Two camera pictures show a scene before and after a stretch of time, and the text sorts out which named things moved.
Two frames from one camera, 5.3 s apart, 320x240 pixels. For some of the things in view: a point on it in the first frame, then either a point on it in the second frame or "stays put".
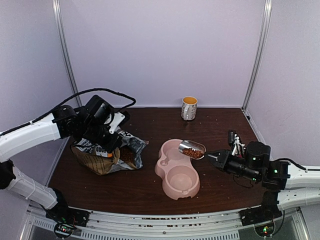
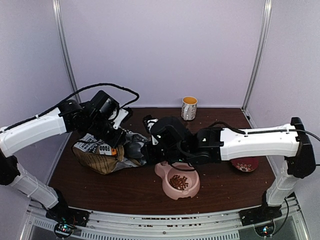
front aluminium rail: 109,226 stays put
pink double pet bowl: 180,177 stays put
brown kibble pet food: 127,154 -> 178,182
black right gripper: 223,161 -> 146,150
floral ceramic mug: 189,107 stays put
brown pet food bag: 128,154 stays put
